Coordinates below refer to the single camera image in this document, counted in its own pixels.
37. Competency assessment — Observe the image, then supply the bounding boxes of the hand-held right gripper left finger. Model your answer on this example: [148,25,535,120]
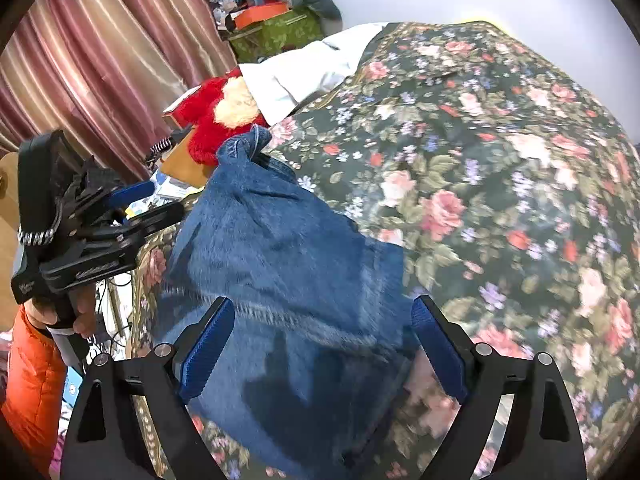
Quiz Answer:
[59,296,236,480]

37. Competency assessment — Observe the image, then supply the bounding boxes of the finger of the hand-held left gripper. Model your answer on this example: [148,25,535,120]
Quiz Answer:
[120,202,187,242]
[106,181,157,211]

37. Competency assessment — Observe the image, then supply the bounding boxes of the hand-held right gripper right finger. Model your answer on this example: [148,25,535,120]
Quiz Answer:
[410,294,587,480]

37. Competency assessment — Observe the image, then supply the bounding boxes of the blue denim jeans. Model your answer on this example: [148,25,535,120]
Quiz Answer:
[150,125,426,480]

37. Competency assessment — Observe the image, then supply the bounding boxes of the person's left forearm orange sleeve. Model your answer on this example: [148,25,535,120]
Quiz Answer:
[0,304,69,480]

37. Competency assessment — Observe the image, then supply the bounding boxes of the person's left hand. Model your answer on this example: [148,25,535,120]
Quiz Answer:
[24,284,99,337]

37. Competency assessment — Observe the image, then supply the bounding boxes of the light wooden board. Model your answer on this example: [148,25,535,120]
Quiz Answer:
[0,152,25,333]

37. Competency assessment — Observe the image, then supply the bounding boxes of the brown wooden nightstand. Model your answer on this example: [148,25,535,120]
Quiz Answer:
[159,127,217,189]

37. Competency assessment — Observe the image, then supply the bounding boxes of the red plush toy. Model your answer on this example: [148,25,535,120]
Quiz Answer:
[175,67,272,167]

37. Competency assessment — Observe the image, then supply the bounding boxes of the pink striped curtain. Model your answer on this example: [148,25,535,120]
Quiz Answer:
[0,0,239,182]

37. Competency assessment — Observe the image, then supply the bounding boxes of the dark floral bedspread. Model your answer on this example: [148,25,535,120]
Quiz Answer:
[127,20,640,480]

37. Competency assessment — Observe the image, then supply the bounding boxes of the white pillow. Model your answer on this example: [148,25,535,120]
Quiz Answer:
[239,22,391,127]

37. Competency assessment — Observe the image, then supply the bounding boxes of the green floral box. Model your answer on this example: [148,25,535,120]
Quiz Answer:
[227,7,326,64]

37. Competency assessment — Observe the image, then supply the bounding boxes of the orange box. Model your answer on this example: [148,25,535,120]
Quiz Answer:
[233,2,291,31]

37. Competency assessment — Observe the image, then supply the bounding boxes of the coiled phone cable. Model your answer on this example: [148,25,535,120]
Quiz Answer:
[146,136,174,165]

